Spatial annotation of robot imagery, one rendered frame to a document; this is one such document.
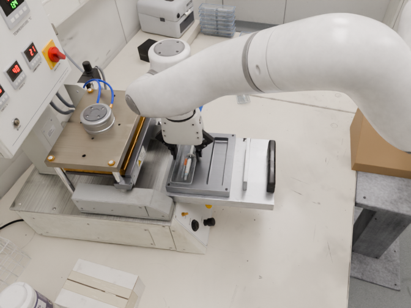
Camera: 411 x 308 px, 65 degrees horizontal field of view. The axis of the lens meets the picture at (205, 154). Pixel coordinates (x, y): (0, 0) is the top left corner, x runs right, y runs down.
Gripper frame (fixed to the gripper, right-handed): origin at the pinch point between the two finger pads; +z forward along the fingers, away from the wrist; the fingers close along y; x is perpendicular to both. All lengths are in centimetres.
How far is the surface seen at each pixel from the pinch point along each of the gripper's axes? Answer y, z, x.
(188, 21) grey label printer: 20, 17, -103
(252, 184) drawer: -18.2, 4.6, 5.6
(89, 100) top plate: 27.8, -9.5, -8.4
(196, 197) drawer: -4.1, 4.6, 10.8
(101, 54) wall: 56, 17, -71
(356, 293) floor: -72, 102, -3
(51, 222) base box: 38.7, 15.3, 17.1
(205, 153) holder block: -4.8, 2.1, -1.8
